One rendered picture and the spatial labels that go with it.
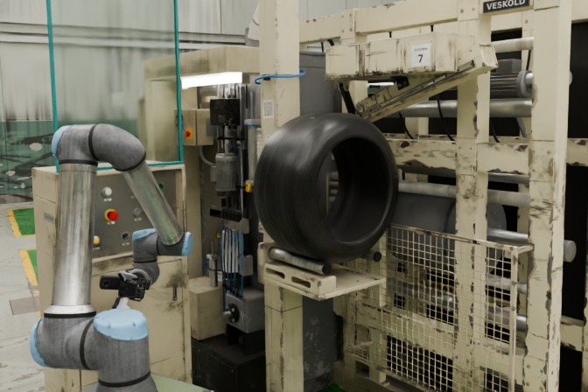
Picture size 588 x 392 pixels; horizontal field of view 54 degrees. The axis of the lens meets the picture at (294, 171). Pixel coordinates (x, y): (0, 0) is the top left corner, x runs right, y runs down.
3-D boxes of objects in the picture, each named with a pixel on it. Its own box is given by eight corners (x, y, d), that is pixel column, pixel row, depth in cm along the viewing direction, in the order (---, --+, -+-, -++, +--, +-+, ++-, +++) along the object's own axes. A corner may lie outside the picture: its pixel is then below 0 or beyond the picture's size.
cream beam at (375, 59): (324, 80, 259) (324, 46, 258) (363, 81, 275) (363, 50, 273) (435, 72, 212) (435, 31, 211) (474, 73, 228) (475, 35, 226)
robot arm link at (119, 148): (135, 114, 179) (198, 238, 229) (98, 115, 181) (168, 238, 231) (123, 141, 171) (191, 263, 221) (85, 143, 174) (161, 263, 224)
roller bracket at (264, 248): (258, 265, 245) (257, 242, 244) (327, 250, 270) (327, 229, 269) (262, 267, 243) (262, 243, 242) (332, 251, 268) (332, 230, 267)
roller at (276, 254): (268, 258, 246) (268, 248, 245) (276, 256, 248) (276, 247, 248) (323, 276, 218) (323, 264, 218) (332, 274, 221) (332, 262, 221)
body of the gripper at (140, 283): (143, 282, 202) (152, 274, 214) (119, 276, 202) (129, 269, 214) (138, 303, 203) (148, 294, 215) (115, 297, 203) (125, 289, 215)
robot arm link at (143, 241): (165, 227, 228) (166, 259, 229) (138, 227, 231) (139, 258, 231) (155, 231, 219) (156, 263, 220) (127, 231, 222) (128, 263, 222)
